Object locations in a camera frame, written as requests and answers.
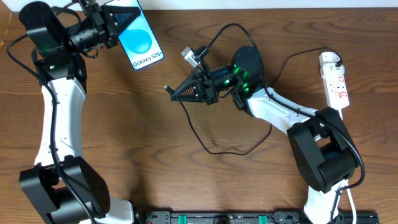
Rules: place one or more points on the white power strip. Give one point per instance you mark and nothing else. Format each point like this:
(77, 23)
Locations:
(335, 87)

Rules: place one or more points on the white charger plug adapter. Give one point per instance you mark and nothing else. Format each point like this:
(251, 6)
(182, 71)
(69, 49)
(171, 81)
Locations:
(330, 57)

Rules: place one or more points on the blue Galaxy smartphone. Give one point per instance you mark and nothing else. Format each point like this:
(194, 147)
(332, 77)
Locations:
(138, 40)

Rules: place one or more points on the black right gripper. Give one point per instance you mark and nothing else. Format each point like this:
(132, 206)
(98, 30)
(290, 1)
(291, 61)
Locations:
(208, 88)

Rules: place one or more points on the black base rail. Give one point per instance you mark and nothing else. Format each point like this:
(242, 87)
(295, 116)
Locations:
(280, 216)

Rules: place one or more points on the brown cardboard panel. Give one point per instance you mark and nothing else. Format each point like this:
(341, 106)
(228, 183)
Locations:
(5, 19)

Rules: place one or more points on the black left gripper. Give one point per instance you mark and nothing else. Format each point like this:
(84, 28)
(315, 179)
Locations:
(105, 26)

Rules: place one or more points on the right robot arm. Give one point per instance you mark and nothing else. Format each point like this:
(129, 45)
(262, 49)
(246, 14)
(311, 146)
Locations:
(322, 147)

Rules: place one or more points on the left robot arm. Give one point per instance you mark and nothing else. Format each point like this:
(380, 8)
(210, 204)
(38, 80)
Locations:
(62, 186)

